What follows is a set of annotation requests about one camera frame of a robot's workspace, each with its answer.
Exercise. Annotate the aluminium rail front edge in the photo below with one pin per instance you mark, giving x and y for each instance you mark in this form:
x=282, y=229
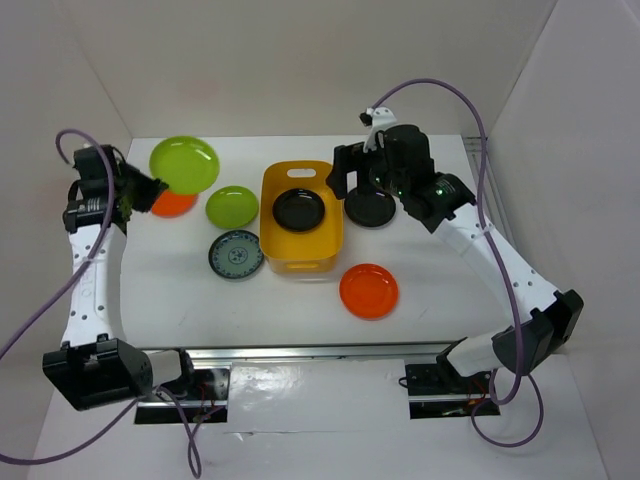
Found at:
x=317, y=352

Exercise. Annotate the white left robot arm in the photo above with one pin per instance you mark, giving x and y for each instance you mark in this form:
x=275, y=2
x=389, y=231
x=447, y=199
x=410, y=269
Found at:
x=95, y=365

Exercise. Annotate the green plate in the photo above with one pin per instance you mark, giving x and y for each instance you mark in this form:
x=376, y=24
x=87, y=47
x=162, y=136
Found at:
x=232, y=207
x=188, y=165

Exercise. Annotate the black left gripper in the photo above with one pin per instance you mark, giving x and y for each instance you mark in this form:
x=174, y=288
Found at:
x=151, y=187

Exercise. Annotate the blue floral plate left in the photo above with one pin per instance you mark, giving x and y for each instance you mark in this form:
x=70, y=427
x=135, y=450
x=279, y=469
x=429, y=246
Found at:
x=235, y=255

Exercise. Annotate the yellow plastic bin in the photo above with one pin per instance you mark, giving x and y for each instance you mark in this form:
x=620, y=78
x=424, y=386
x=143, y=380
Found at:
x=314, y=251

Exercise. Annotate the orange plate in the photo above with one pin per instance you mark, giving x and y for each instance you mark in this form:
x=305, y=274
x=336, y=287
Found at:
x=171, y=205
x=368, y=291

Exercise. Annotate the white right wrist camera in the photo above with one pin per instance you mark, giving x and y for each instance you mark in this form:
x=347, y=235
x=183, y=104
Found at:
x=376, y=119

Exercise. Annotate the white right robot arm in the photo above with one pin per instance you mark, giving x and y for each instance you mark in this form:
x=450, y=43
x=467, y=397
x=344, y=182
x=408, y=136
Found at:
x=399, y=163

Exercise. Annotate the orange plate back left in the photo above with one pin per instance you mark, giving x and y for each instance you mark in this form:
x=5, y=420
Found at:
x=171, y=205

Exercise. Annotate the orange plate front right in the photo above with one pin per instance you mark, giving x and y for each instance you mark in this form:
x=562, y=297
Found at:
x=368, y=291

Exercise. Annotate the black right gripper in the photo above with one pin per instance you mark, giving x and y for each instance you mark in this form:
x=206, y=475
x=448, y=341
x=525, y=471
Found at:
x=348, y=158

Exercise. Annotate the black plate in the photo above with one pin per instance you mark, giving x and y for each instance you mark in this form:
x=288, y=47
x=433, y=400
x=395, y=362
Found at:
x=298, y=210
x=372, y=209

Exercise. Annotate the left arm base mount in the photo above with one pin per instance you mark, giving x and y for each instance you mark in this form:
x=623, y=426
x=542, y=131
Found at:
x=199, y=383

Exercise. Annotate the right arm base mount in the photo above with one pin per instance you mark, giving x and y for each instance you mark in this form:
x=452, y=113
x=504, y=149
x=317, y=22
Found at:
x=434, y=394

